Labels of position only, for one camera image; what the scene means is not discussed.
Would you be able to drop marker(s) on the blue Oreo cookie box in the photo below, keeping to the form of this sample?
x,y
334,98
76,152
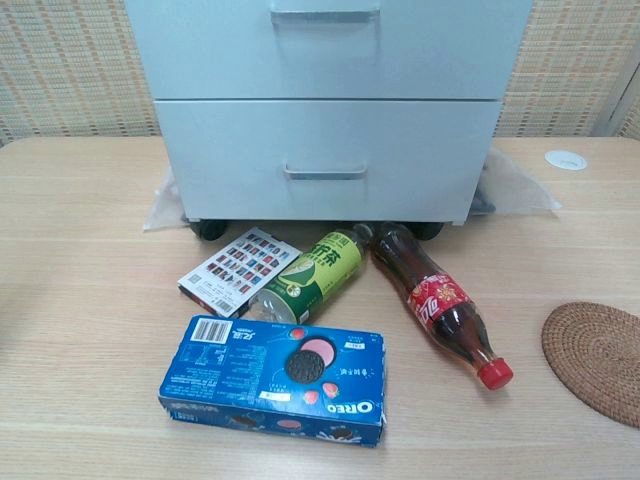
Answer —
x,y
240,365

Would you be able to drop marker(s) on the beige woven folding screen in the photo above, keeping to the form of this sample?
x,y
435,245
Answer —
x,y
65,65

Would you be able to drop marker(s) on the white three-tier cabinet body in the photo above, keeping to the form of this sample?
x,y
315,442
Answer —
x,y
193,219

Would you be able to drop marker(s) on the cola bottle with red cap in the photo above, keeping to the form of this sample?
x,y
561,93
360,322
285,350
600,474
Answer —
x,y
435,305

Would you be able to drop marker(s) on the black caster wheel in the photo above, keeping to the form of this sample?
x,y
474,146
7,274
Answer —
x,y
209,229
430,230

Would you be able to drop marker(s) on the white lowest cabinet drawer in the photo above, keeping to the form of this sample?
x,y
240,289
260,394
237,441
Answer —
x,y
325,135

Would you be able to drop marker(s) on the white round desk grommet cap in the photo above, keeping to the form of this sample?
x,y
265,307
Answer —
x,y
565,159

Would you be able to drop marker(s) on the round woven rattan coaster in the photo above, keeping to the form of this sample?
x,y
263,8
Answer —
x,y
595,355

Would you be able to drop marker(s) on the small printed card box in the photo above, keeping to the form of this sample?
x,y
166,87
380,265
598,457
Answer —
x,y
235,265

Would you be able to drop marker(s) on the green tea bottle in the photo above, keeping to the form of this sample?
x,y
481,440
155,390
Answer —
x,y
320,270

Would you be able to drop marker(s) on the clear plastic sheet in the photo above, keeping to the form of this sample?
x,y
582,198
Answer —
x,y
522,192

